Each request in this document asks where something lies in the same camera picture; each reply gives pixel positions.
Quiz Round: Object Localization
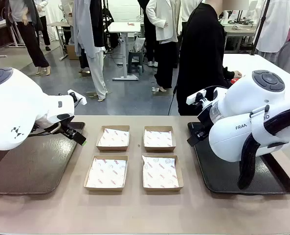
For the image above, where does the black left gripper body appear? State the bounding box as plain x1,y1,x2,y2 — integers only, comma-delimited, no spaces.
60,121,77,138

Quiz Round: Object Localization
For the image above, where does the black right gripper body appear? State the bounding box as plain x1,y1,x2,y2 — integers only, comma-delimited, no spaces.
198,107,210,133

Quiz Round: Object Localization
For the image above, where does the kraft paper box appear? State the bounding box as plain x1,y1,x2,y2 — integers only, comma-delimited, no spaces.
83,155,129,191
143,125,177,152
96,125,131,152
141,153,184,192

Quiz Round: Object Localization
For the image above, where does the person's left forearm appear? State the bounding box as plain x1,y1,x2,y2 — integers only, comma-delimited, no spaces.
222,66,235,82

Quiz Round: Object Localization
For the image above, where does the brown serving tray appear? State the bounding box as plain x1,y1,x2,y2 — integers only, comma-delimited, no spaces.
0,121,86,195

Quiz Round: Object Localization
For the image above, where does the black serving tray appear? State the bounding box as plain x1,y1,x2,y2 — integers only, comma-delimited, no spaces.
187,121,290,196

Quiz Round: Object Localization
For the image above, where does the person in black cardigan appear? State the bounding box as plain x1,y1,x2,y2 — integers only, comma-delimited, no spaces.
177,2,236,116

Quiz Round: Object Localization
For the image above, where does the white trousers mannequin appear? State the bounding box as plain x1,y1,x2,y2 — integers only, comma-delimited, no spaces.
86,47,109,102

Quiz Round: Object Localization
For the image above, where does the large white table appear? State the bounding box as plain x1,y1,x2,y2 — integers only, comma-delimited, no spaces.
222,53,290,81

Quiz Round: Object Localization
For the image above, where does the cardboard box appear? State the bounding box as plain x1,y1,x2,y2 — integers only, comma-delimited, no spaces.
66,44,80,61

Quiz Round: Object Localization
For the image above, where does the dark plastic stool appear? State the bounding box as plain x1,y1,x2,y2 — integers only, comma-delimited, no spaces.
127,49,145,74

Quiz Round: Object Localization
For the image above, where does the cluttered background desk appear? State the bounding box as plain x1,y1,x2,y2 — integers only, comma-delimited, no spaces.
222,23,258,53

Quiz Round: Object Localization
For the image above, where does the mannequin in black trousers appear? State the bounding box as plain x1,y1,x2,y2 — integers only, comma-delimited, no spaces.
5,0,51,76

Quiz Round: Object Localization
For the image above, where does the clear plastic bag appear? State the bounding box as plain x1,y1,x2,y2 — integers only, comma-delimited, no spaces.
134,37,146,52

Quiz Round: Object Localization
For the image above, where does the background person white top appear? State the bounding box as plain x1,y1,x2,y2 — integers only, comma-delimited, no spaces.
34,0,52,51

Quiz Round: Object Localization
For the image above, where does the wooden top table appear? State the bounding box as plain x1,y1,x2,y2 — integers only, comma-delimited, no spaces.
46,21,73,61

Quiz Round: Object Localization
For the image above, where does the grey hanging garment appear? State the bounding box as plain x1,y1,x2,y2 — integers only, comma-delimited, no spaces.
72,0,96,59

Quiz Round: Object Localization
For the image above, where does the black hanging garment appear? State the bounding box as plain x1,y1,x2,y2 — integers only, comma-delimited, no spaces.
89,0,106,48

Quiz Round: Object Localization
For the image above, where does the mannequin in white jacket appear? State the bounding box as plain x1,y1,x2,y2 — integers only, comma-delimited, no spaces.
146,0,182,93

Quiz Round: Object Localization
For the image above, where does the black stand pole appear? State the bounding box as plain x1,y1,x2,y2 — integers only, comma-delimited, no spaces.
251,0,272,56

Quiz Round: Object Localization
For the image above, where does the white height-adjustable desk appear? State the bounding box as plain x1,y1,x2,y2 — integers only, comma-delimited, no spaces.
108,21,142,81

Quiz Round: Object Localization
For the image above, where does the white hanging shirt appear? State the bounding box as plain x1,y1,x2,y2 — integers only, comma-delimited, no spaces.
254,0,290,53

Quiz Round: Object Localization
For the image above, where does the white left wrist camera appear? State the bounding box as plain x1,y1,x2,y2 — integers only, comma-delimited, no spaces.
67,89,88,106

